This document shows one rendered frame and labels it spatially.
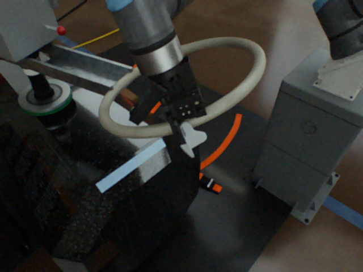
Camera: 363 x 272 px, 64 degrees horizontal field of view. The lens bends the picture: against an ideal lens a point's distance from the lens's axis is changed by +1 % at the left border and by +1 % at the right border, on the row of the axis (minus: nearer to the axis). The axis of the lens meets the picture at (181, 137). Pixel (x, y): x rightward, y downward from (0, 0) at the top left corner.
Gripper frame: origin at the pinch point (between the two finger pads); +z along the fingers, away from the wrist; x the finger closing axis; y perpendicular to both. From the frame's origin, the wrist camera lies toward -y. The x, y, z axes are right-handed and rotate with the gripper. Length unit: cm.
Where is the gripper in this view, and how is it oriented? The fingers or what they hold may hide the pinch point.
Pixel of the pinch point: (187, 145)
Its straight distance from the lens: 66.6
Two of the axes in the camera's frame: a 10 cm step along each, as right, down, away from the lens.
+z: 3.5, 7.5, 5.6
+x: -0.1, -5.9, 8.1
